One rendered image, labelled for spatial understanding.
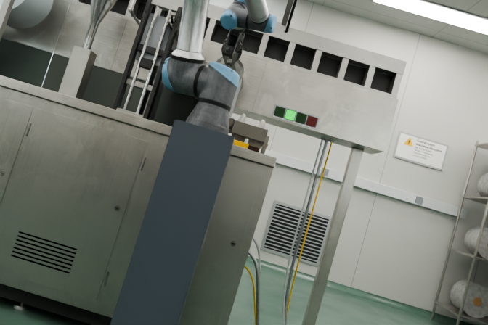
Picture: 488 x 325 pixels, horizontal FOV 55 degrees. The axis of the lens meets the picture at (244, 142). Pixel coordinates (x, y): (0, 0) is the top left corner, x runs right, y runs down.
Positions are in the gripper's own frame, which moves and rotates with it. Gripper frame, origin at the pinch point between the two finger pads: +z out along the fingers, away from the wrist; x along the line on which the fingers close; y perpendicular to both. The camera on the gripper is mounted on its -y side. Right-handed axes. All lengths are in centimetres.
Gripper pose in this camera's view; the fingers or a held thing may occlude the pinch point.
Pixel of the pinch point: (229, 64)
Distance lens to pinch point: 220.9
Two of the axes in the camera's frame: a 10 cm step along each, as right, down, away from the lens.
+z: -1.9, 6.7, 7.1
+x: -9.6, -2.9, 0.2
